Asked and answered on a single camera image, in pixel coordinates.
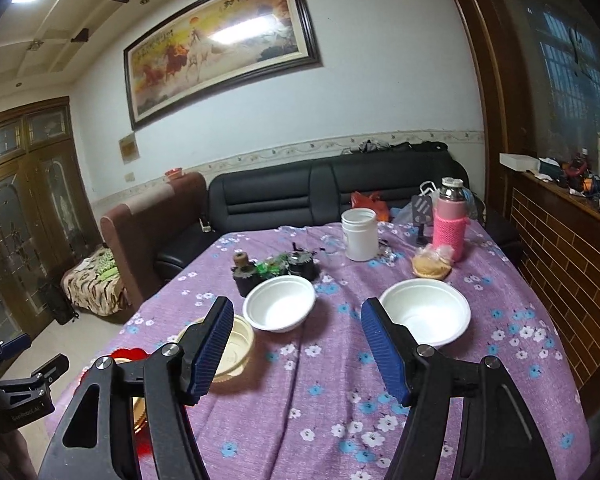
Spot cream plastic bowl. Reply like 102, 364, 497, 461
176, 314, 256, 378

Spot wooden brick-pattern counter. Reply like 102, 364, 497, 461
500, 160, 600, 397

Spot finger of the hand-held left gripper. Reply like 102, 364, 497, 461
0, 354, 70, 392
0, 335, 32, 376

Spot brown armchair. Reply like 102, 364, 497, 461
99, 171, 209, 312

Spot purple floral tablecloth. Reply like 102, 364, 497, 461
45, 220, 594, 480

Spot white plastic jar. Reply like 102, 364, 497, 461
340, 208, 380, 263

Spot white flat box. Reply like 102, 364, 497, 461
498, 152, 541, 174

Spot pink knit-sleeved thermos bottle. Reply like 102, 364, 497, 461
432, 177, 469, 264

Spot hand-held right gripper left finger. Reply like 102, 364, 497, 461
39, 296, 235, 480

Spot black bag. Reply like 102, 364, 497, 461
39, 282, 79, 326

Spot bread in plastic bag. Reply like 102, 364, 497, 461
412, 243, 454, 280

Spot wooden glass-panel door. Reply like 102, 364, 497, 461
0, 97, 90, 363

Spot pile of tools and cables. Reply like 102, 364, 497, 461
537, 152, 600, 222

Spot framed horse painting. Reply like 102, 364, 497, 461
123, 0, 324, 131

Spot green wrapper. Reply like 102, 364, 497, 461
254, 255, 289, 279

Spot dark clothes on sofa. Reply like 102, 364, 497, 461
341, 140, 450, 156

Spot yellow wall plaque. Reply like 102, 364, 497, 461
118, 132, 140, 165

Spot black cylindrical device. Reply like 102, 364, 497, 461
285, 249, 321, 282

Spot black leather sofa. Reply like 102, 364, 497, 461
155, 150, 524, 282

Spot black bottle with cork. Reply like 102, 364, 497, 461
231, 252, 257, 298

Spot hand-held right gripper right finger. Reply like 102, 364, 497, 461
361, 297, 556, 480

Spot red plastic bag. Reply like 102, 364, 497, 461
349, 190, 391, 222

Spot white paper bowl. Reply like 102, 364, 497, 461
379, 280, 472, 349
243, 277, 317, 334

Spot tiger-print blanket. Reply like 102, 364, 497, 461
61, 247, 132, 317

